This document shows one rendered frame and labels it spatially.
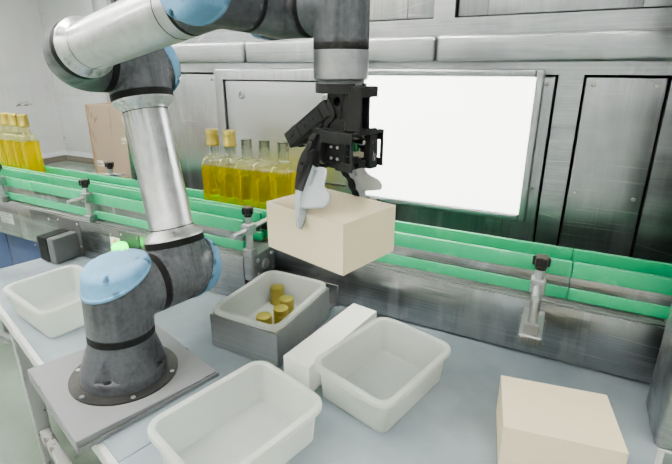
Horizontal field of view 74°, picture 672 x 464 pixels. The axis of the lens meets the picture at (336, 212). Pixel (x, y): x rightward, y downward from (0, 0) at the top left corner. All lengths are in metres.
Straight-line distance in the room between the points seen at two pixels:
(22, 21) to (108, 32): 6.94
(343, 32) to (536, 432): 0.61
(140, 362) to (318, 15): 0.66
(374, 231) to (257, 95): 0.79
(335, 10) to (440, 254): 0.60
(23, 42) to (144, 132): 6.73
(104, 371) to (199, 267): 0.24
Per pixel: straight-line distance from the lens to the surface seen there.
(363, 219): 0.62
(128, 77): 0.93
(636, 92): 1.12
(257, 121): 1.36
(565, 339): 1.03
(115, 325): 0.88
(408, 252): 1.04
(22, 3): 7.71
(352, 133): 0.61
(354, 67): 0.61
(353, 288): 1.11
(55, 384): 1.01
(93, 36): 0.77
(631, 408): 1.01
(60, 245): 1.59
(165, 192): 0.92
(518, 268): 1.00
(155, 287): 0.88
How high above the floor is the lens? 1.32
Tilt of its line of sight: 18 degrees down
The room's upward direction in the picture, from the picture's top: straight up
